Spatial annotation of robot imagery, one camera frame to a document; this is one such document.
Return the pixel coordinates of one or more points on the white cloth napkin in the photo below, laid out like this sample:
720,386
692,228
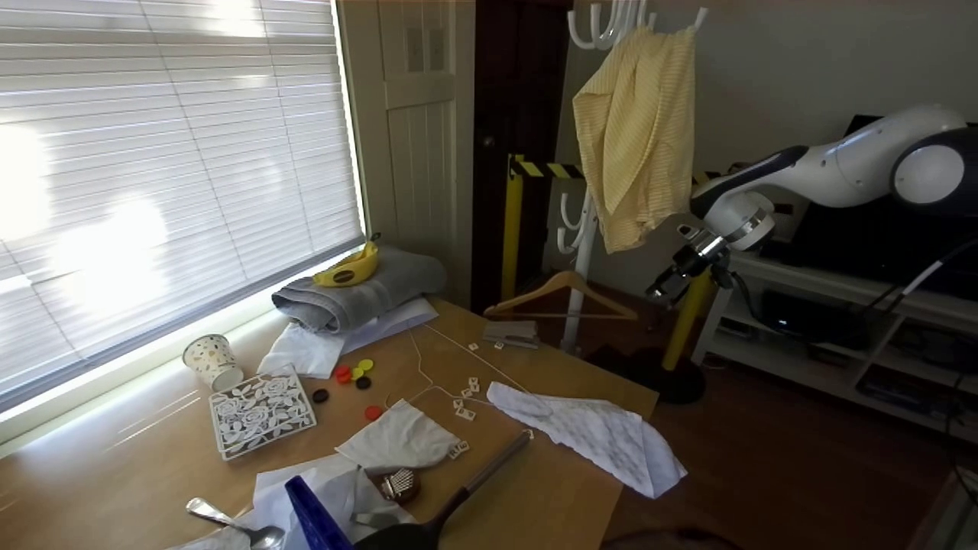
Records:
400,438

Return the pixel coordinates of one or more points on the yellow game disc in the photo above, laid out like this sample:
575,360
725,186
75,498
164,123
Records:
362,367

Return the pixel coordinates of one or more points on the wooden table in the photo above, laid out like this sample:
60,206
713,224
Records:
120,476

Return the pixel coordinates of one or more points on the white paper sheets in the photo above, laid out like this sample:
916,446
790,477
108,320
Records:
319,352

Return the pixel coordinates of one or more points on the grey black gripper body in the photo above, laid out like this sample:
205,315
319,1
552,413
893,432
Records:
696,251

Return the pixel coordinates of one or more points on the yellow barrier post right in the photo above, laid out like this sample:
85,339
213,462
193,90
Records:
672,376

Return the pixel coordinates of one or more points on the wooden clothing hanger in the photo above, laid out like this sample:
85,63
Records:
561,296

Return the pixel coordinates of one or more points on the grey folded towel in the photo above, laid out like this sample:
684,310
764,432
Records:
397,280

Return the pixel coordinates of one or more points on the blue connect four grid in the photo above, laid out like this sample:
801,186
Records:
316,523

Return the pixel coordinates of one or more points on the patterned paper cup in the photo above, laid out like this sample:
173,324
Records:
213,362

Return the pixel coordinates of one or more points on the black frying pan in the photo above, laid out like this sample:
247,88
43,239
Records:
425,535

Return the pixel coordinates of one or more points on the window blinds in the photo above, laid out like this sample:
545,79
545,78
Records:
158,161

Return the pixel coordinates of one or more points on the white tv shelf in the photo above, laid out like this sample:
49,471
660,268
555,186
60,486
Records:
909,356

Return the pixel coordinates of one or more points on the red game disc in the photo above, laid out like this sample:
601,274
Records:
373,409

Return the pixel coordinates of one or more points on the yellow cloth on stand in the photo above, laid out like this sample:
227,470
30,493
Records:
632,123

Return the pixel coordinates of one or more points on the yellow barrier post left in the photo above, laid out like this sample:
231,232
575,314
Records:
516,171

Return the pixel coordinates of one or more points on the metal spoon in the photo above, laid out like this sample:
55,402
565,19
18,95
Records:
260,538

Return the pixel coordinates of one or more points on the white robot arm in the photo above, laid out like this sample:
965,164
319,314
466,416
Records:
835,175

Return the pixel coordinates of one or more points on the yellow barrier post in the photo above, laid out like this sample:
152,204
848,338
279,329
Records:
672,376
516,171

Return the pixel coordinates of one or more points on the yellow banana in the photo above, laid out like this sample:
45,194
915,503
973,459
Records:
351,271

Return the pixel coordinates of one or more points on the white coat stand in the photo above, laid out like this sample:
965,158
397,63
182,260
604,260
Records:
604,38

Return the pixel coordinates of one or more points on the box of white pieces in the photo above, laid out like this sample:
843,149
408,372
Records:
260,409

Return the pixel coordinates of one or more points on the white patterned towel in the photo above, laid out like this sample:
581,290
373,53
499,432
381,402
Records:
601,432

